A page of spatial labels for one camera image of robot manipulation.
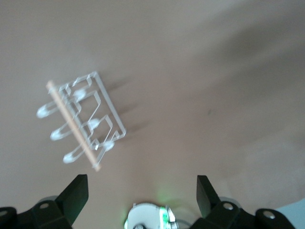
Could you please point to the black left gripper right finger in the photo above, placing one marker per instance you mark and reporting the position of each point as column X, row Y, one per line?
column 207, row 205

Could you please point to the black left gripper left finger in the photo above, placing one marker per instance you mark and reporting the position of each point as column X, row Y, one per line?
column 71, row 202

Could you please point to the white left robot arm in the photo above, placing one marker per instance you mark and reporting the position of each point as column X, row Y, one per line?
column 145, row 214

